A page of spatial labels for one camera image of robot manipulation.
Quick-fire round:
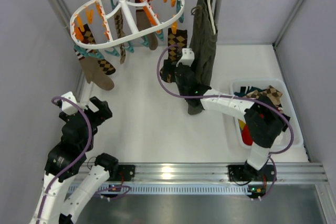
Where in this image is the large yellow brown argyle sock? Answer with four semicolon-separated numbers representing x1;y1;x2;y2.
159;27;188;83

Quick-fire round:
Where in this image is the plain brown sock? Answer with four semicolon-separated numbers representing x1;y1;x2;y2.
135;7;158;50
74;49;114;91

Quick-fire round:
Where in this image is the beige brown argyle sock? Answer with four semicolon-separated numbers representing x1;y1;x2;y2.
245;86;282;106

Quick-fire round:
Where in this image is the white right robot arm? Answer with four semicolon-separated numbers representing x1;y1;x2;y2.
159;59;292;180

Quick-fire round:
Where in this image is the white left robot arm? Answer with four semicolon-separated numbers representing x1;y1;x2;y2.
31;93;119;223

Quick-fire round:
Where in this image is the white oval clip hanger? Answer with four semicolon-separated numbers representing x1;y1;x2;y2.
69;0;185;49

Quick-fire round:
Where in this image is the pile of colourful socks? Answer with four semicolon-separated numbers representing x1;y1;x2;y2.
234;86;290;148

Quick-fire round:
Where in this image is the olive green hanging garment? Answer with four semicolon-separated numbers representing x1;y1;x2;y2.
186;0;218;115

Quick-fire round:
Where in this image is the tan brown argyle sock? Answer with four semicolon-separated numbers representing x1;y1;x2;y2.
113;9;126;64

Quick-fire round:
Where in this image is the white plastic basket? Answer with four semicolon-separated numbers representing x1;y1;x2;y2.
229;77;304;149

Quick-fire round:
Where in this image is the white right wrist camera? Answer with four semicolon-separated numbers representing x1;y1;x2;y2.
176;48;195;67

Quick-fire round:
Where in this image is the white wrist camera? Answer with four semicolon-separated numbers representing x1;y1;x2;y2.
176;48;195;67
61;91;88;115

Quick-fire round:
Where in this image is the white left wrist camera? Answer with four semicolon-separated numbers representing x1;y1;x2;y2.
61;91;88;115

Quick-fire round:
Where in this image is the white slotted cable duct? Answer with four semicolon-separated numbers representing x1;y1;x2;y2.
65;183;266;195

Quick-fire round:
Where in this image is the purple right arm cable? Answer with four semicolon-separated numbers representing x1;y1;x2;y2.
156;44;294;155

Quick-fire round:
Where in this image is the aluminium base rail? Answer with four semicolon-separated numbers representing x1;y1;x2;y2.
62;162;326;183

